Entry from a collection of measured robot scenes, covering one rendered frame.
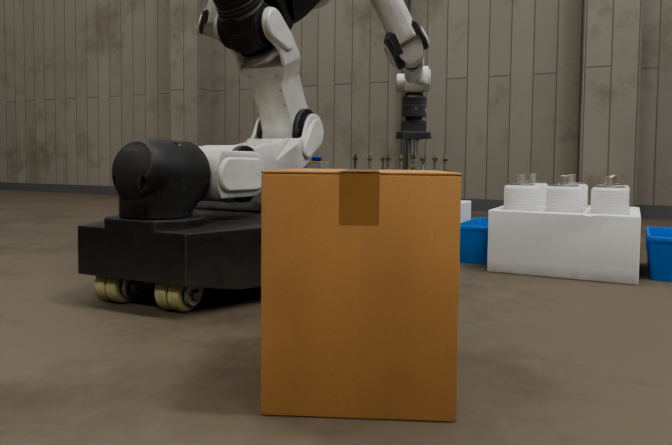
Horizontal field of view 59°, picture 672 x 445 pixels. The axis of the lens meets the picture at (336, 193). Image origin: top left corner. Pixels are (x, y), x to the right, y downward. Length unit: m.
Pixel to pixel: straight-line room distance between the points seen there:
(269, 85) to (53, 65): 4.75
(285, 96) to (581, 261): 0.93
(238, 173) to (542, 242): 0.86
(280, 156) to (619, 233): 0.92
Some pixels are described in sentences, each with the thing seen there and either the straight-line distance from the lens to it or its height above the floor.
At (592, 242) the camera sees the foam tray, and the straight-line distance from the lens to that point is 1.72.
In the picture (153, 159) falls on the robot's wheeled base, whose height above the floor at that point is 0.31.
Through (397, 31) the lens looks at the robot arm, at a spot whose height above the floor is 0.71.
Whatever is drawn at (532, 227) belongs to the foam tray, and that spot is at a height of 0.14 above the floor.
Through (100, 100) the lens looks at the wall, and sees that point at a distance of 5.83.
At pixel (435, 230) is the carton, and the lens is 0.71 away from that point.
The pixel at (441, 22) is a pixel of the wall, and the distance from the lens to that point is 4.21.
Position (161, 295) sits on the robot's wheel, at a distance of 1.27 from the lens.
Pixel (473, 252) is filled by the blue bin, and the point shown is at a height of 0.04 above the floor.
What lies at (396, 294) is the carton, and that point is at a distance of 0.72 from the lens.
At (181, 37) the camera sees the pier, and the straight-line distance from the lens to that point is 5.04.
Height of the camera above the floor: 0.31
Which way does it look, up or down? 3 degrees down
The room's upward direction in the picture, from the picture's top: 1 degrees clockwise
